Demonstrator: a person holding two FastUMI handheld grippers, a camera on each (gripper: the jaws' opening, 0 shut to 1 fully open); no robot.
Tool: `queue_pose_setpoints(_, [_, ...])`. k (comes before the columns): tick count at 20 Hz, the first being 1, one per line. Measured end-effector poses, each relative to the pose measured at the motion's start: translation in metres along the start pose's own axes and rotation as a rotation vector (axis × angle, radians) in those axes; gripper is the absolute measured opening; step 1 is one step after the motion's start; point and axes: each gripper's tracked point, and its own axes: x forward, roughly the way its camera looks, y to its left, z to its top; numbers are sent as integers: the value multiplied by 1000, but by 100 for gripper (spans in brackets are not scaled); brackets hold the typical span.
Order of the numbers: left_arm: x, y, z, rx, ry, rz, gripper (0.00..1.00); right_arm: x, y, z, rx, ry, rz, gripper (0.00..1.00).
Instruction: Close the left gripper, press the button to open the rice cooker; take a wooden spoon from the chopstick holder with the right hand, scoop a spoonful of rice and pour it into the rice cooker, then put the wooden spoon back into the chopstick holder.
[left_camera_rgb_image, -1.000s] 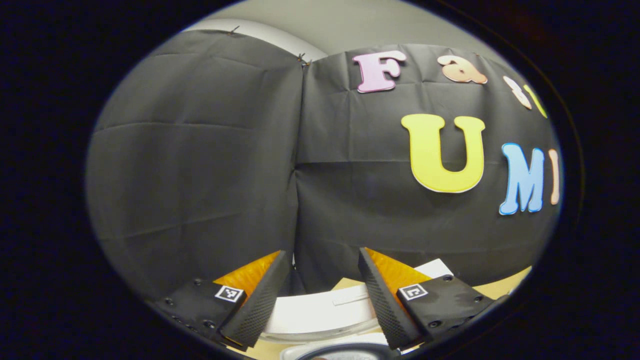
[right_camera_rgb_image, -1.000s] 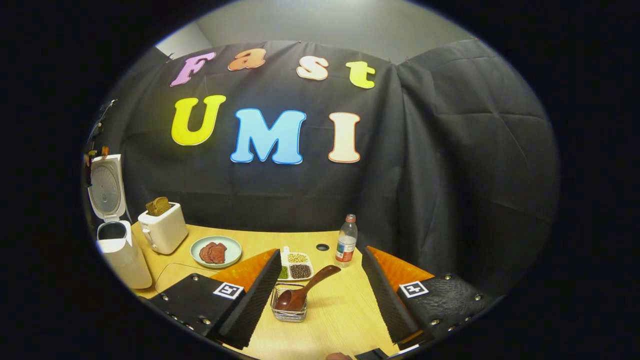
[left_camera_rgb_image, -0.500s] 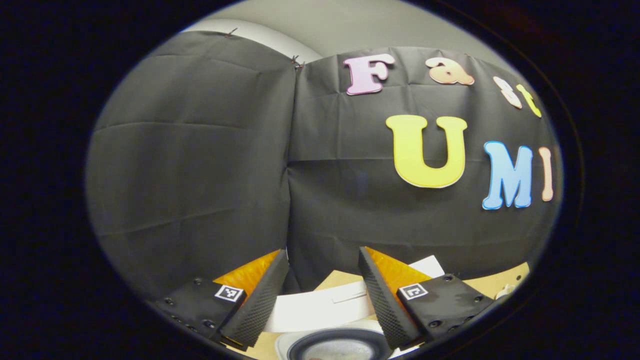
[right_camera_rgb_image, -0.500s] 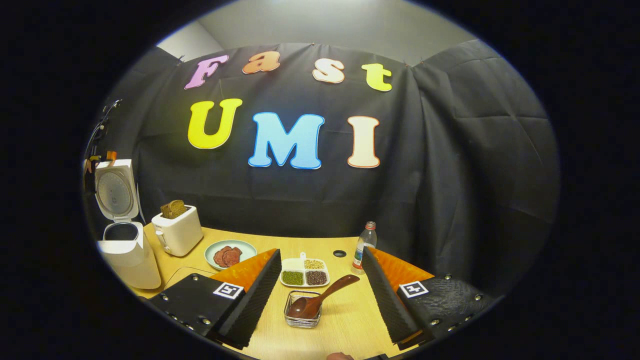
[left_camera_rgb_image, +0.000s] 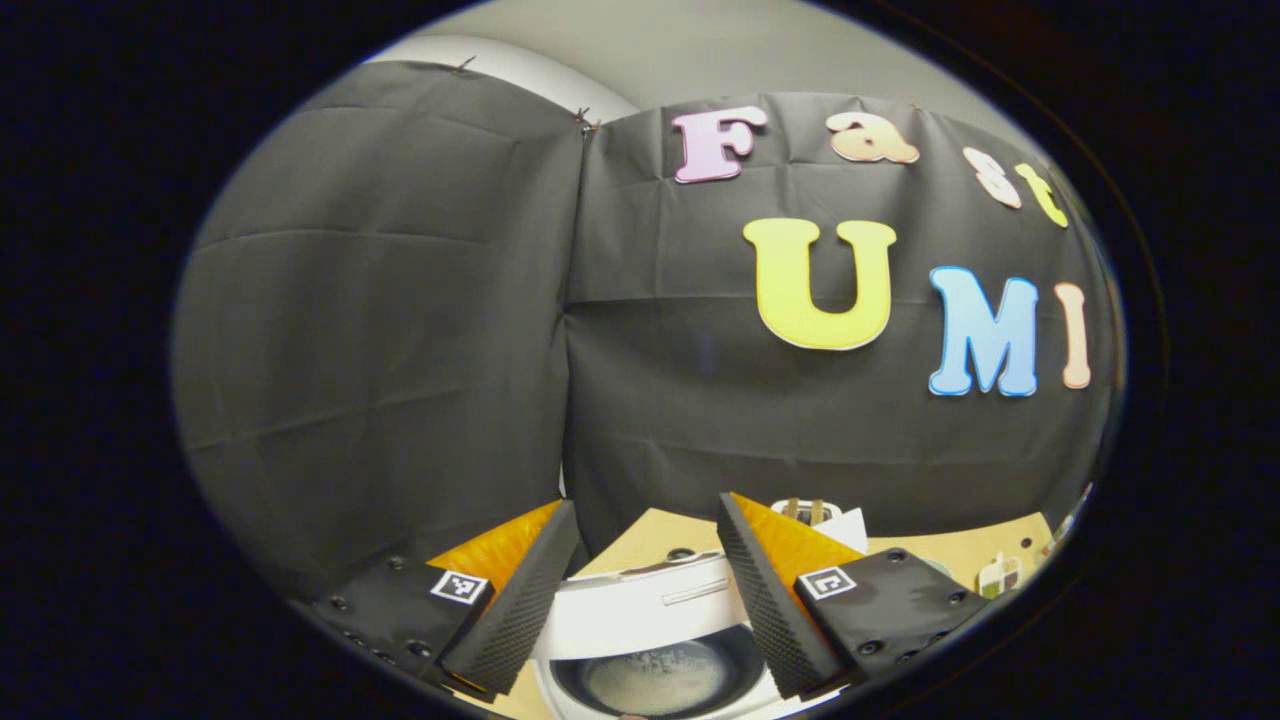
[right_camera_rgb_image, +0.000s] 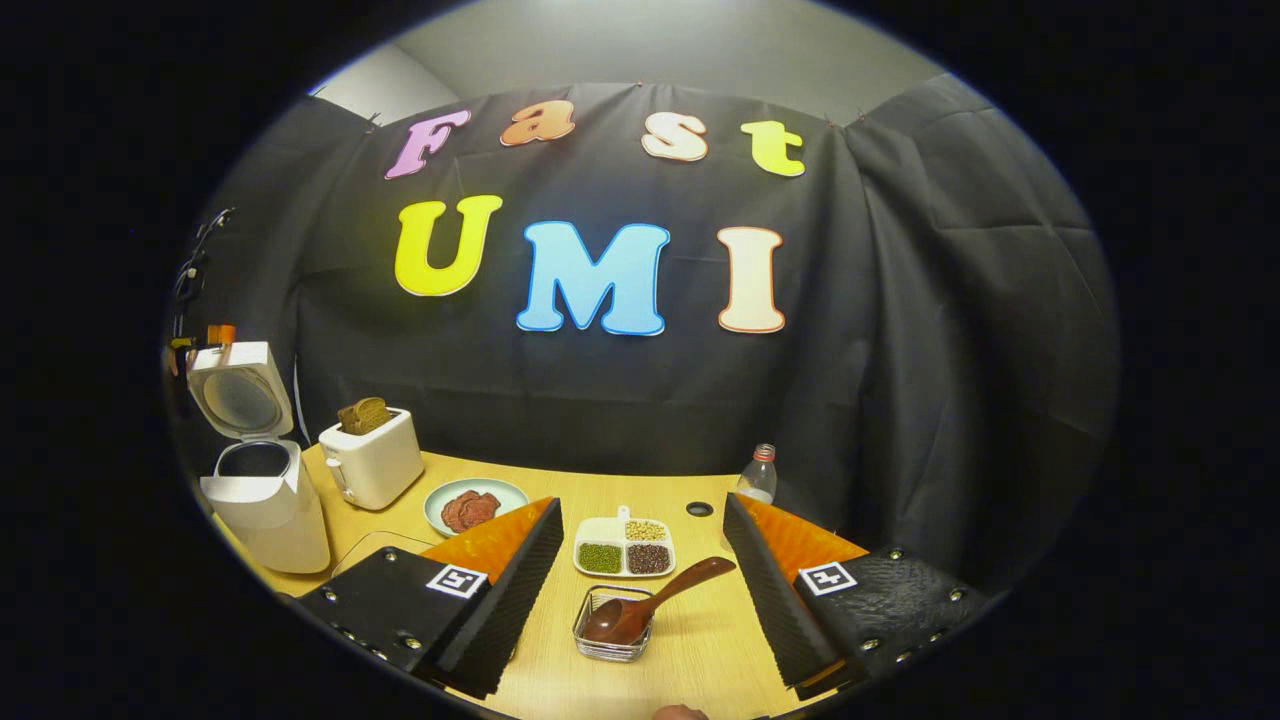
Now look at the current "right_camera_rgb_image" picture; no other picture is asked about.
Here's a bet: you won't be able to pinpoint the brown bread slice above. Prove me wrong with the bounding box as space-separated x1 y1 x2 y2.
336 396 392 437

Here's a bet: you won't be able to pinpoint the white rice cooker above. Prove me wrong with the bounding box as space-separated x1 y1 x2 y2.
186 340 332 575

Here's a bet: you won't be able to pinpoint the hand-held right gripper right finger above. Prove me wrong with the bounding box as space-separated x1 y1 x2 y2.
722 492 992 702

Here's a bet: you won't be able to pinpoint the clear square chopstick holder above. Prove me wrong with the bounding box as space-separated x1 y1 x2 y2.
571 585 657 664

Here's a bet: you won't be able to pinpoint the brown wooden spoon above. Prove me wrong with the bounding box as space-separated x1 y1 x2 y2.
582 555 738 647

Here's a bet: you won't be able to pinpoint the clear box of rice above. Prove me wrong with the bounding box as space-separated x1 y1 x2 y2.
330 529 442 582

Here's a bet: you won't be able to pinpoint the clear plastic water bottle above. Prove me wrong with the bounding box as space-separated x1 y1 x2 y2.
734 443 779 507

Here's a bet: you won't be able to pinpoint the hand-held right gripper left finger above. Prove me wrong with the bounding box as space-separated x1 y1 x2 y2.
298 496 565 700

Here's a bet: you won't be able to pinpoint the pale green plate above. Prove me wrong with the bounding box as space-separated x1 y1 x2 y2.
423 477 531 540

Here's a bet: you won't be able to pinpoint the white toaster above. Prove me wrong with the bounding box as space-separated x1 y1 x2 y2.
317 406 426 513

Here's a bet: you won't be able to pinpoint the red meat slices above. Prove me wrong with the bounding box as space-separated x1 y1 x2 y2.
440 490 502 534

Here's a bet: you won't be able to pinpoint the black backdrop cloth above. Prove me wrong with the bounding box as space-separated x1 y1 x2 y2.
165 72 1121 591

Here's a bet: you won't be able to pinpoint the white divided dish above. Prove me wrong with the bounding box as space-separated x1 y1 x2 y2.
572 505 677 580

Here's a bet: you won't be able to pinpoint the black cable bundle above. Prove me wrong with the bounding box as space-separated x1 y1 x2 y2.
172 206 237 341

